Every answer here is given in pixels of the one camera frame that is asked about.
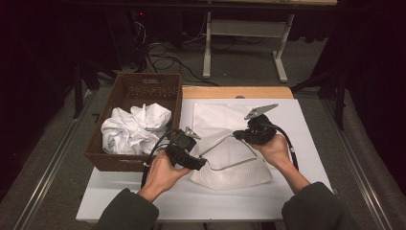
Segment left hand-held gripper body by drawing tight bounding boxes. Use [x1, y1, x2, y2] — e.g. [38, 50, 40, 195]
[166, 126, 202, 167]

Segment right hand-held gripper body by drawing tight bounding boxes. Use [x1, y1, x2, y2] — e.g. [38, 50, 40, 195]
[242, 103, 280, 146]

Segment white mesh laundry bag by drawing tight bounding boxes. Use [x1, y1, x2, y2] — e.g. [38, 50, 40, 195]
[190, 101, 274, 192]

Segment white shirt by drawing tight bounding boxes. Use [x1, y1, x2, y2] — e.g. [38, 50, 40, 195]
[101, 103, 172, 156]

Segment brown woven basket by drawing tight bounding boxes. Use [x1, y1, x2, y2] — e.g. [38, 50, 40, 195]
[83, 72, 184, 173]

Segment person's right hand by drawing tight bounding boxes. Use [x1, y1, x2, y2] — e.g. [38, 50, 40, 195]
[248, 133, 292, 171]

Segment person's left hand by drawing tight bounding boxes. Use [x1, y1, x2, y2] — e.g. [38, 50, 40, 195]
[137, 149, 192, 203]

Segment dark metal stand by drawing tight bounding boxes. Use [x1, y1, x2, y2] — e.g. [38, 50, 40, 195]
[72, 60, 119, 120]
[290, 68, 349, 131]

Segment black floor cables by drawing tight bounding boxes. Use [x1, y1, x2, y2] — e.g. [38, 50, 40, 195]
[132, 18, 221, 87]

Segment white metal desk frame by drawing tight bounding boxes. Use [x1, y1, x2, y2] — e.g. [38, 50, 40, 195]
[202, 11, 295, 83]

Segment metal floor rail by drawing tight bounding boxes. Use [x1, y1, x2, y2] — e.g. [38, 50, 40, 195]
[12, 92, 94, 230]
[322, 99, 395, 230]

